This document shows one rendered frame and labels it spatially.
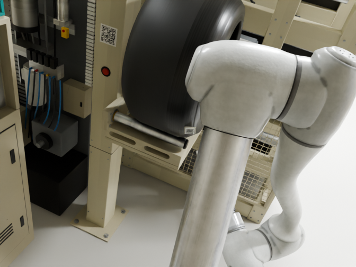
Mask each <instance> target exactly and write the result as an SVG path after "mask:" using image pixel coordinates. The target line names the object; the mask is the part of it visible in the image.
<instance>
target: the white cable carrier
mask: <svg viewBox="0 0 356 267"><path fill-rule="evenodd" d="M88 1H89V2H88V3H87V5H88V7H87V9H88V10H87V13H88V15H87V17H88V18H89V19H87V33H88V34H87V38H86V41H87V42H86V44H87V46H86V47H87V49H86V51H87V53H86V55H87V56H86V59H87V60H86V62H87V63H86V70H85V71H86V73H85V75H86V76H85V78H86V79H85V81H86V82H85V85H88V86H90V87H92V86H93V65H94V42H95V19H96V0H88Z"/></svg>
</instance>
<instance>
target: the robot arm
mask: <svg viewBox="0 0 356 267"><path fill-rule="evenodd" d="M185 85H186V88H187V92H188V94H189V95H190V96H191V98H192V99H193V100H195V101H198V102H200V119H201V122H202V124H203V125H205V128H204V130H203V134H202V138H201V142H200V146H199V150H197V151H196V154H197V158H196V160H195V165H194V169H193V173H192V176H191V181H190V185H189V189H188V193H187V195H186V202H185V206H184V210H183V214H182V218H181V222H180V226H179V230H178V232H177V237H176V241H175V245H174V248H173V253H172V257H171V261H170V264H169V267H218V265H219V261H220V257H221V254H223V257H224V260H225V262H226V264H227V267H264V265H263V264H264V263H266V262H268V261H274V260H277V259H280V258H283V257H285V256H288V255H290V254H292V253H294V252H295V251H297V250H298V249H300V248H301V246H302V245H303V243H304V241H305V237H306V235H305V231H304V229H303V227H302V225H301V224H300V220H301V216H302V206H301V201H300V197H299V193H298V189H297V178H298V176H299V175H300V173H301V172H302V170H303V169H304V168H305V167H306V166H307V165H308V164H309V162H310V161H311V160H312V159H313V158H314V157H315V156H316V155H317V154H318V153H319V152H320V151H321V150H322V149H323V148H324V147H325V146H326V144H327V143H328V142H329V141H330V139H331V138H332V137H333V136H334V134H335V133H336V132H337V131H338V130H339V128H340V127H341V125H342V123H343V121H344V120H345V118H346V116H347V115H348V113H349V111H350V109H351V107H352V105H353V102H354V100H355V97H356V56H355V55H354V54H352V53H350V52H349V51H347V50H345V49H342V48H340V47H335V46H334V47H324V48H321V49H318V50H315V51H314V53H313V55H312V56H311V57H305V56H299V55H294V54H290V53H288V52H285V51H283V50H280V49H277V48H273V47H269V46H264V45H261V44H256V43H251V42H245V41H237V40H222V41H214V42H210V43H208V44H204V45H201V46H198V47H197V48H196V50H195V53H194V55H193V58H192V60H191V63H190V66H189V69H188V72H187V75H186V79H185ZM270 119H274V120H278V121H281V122H283V123H282V126H281V130H280V135H279V140H278V144H277V148H276V151H275V155H274V159H273V162H272V167H271V174H270V180H271V186H272V190H273V192H274V194H275V196H276V198H277V200H278V202H279V204H280V206H281V208H282V213H276V214H274V215H272V216H271V217H270V218H269V219H268V220H267V221H265V222H264V223H263V224H261V226H260V227H259V228H257V229H255V230H248V231H247V230H246V227H245V225H244V223H243V220H242V218H241V215H240V213H239V212H235V210H236V209H235V203H236V200H237V196H238V192H239V188H240V185H241V182H242V178H243V174H244V171H245V167H246V163H247V159H248V156H249V153H250V149H251V145H252V142H253V138H256V137H257V136H258V135H259V134H260V133H261V132H262V131H263V129H264V127H265V126H266V124H267V123H268V121H269V120H270Z"/></svg>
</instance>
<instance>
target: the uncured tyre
mask: <svg viewBox="0 0 356 267"><path fill-rule="evenodd" d="M244 16H245V6H244V4H243V2H242V0H145V2H144V3H143V5H142V7H141V9H140V11H139V13H138V15H137V17H136V20H135V22H134V24H133V27H132V30H131V32H130V36H129V39H128V43H127V46H126V51H125V54H124V59H123V66H122V76H121V86H122V95H123V98H124V101H125V103H126V105H127V108H128V110H129V112H130V114H131V115H132V116H133V117H134V118H136V119H137V120H138V121H140V122H142V123H144V124H147V125H149V126H152V127H154V128H157V129H159V130H162V131H164V132H167V133H169V134H172V135H174V136H177V137H183V138H187V137H190V136H193V135H190V134H184V127H195V134H198V133H199V132H200V131H201V130H202V129H203V127H204V125H203V124H202V122H201V119H200V102H198V101H195V100H193V99H192V98H191V96H190V95H189V94H188V92H187V88H186V85H185V79H186V75H187V72H188V69H189V66H190V63H191V60H192V58H193V55H194V53H195V50H196V48H197V47H198V46H201V45H205V44H208V43H210V42H214V41H222V40H237V41H239V40H240V37H241V32H242V27H243V22H244Z"/></svg>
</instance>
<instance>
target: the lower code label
mask: <svg viewBox="0 0 356 267"><path fill-rule="evenodd" d="M117 30H118V29H116V28H113V27H111V26H108V25H105V24H102V23H101V28H100V42H103V43H106V44H108V45H111V46H114V47H116V42H117Z"/></svg>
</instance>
